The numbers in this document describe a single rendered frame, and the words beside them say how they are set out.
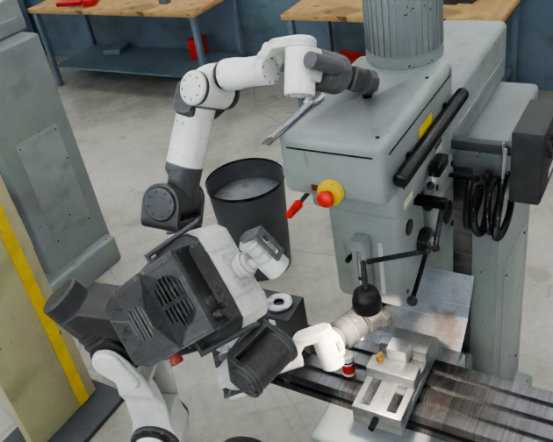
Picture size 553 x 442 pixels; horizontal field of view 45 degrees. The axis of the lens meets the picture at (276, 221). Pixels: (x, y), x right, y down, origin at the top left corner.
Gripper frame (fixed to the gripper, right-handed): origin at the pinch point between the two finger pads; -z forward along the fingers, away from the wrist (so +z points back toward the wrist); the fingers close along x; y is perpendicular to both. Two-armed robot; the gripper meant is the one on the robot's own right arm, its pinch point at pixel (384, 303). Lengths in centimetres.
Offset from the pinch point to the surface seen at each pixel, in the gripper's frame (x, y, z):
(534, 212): 84, 121, -223
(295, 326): 27.9, 17.4, 12.8
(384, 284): -7.9, -15.9, 6.9
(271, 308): 33.9, 10.4, 16.6
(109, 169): 386, 123, -74
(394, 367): -6.4, 19.2, 3.7
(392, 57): 5, -69, -14
